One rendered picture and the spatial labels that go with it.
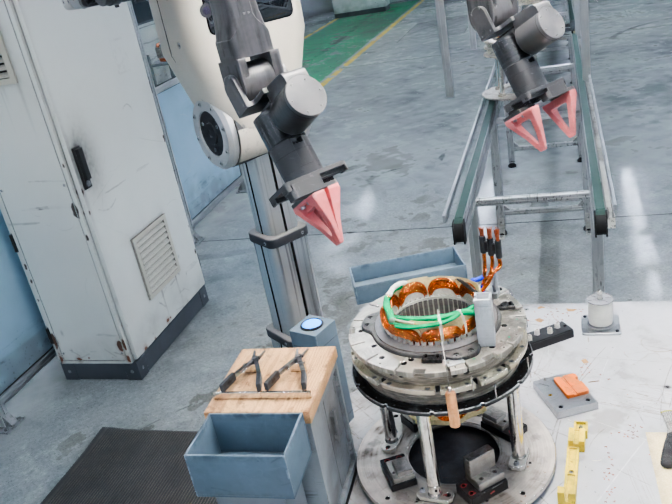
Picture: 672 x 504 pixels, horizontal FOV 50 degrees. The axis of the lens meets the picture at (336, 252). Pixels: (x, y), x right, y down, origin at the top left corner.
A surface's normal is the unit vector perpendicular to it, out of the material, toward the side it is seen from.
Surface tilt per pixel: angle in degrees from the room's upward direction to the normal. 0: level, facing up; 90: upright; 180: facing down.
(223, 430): 90
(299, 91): 58
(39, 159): 90
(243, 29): 85
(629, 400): 0
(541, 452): 0
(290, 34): 90
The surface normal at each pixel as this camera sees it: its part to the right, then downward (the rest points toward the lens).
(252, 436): -0.22, 0.43
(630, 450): -0.18, -0.90
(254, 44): 0.58, 0.14
